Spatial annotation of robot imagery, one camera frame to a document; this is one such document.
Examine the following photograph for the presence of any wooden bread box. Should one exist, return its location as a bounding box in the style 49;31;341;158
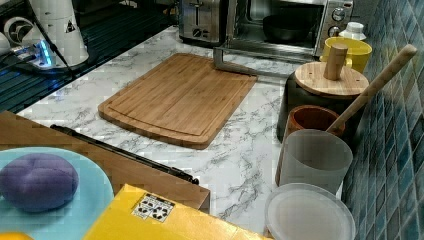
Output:
0;111;210;213

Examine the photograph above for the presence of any light blue plate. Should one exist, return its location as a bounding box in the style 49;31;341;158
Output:
0;147;114;240

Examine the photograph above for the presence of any oven door with handle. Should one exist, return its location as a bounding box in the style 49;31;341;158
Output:
213;39;314;77

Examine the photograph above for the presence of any yellow plastic cup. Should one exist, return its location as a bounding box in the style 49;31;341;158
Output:
319;37;372;73

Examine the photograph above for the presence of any frosted plastic container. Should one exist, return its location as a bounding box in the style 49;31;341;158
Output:
277;129;353;194

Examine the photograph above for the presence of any stainless steel slot toaster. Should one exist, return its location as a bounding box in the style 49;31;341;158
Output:
178;0;229;46

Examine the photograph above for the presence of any yellow toy fruit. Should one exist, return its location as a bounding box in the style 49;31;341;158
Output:
0;232;34;240

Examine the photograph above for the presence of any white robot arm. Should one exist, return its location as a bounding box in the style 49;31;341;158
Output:
29;0;89;68

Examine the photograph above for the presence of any wooden utensil holder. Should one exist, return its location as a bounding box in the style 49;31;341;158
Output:
275;105;344;186

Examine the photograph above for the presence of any wooden rolling pin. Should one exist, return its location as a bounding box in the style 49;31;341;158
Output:
326;44;417;132

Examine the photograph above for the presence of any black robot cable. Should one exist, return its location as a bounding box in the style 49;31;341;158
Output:
27;0;78;80

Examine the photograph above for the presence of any yellow cereal box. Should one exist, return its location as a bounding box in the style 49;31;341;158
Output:
83;185;272;240

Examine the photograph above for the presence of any stainless steel toaster oven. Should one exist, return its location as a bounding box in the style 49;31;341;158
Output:
224;0;354;61

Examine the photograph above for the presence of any bamboo cutting board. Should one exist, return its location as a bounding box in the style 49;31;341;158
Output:
98;53;257;149

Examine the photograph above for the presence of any white cap supplement bottle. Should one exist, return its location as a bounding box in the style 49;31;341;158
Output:
339;22;366;41

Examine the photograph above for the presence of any purple plush toy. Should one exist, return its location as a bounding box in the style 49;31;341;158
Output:
1;153;79;212

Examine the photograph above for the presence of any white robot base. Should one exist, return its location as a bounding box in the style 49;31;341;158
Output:
3;17;89;74

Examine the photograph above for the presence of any dark canister with bamboo lid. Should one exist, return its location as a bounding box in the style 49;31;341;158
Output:
276;62;369;142

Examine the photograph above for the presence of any clear container with lid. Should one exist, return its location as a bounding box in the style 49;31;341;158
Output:
265;183;356;240

